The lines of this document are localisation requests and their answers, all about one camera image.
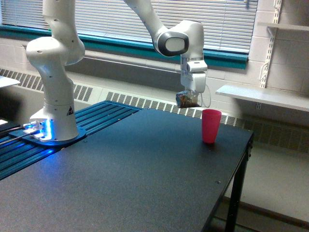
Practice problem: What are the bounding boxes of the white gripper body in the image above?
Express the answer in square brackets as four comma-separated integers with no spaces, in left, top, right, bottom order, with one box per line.
[181,57,208,93]

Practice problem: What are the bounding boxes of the clear plastic cup with nuts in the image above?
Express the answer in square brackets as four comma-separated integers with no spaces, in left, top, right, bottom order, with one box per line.
[176,90,211,108]

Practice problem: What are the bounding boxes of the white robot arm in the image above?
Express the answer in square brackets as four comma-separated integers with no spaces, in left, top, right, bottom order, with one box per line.
[24,0,208,143]

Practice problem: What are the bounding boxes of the pink plastic cup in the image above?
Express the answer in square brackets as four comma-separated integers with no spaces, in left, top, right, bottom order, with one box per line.
[202,109,222,144]

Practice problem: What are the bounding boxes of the white window blinds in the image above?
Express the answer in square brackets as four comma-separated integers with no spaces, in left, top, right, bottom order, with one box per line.
[0,0,258,53]

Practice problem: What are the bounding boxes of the black table leg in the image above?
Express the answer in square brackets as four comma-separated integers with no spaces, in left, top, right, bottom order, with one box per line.
[225,135,254,232]

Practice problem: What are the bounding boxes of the white tabletop at left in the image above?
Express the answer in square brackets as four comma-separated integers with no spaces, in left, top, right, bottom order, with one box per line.
[0,76,20,88]

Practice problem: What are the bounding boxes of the white shelf rail bracket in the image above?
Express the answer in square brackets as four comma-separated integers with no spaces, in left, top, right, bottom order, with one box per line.
[259,0,282,88]

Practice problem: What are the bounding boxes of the white lower wall shelf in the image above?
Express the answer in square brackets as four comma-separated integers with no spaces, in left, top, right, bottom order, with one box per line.
[216,84,309,112]

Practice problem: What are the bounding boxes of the white wall shelf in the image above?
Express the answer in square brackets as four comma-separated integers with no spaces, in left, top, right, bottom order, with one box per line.
[258,22,309,31]
[216,84,309,112]

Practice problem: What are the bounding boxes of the white upper wall shelf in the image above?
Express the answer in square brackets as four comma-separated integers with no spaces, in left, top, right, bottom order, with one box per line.
[258,22,309,31]

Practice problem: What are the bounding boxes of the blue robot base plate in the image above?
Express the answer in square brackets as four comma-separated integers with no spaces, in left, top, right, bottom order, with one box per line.
[22,126,86,148]

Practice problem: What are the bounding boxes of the black cable lower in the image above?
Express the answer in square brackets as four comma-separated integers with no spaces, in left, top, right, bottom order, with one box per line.
[0,131,37,145]

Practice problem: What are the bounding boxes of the black cable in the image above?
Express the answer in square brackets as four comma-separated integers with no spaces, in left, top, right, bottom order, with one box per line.
[0,124,32,133]
[0,131,37,145]

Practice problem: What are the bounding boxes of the black cable upper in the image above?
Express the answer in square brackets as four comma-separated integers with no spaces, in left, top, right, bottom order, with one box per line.
[0,124,32,133]

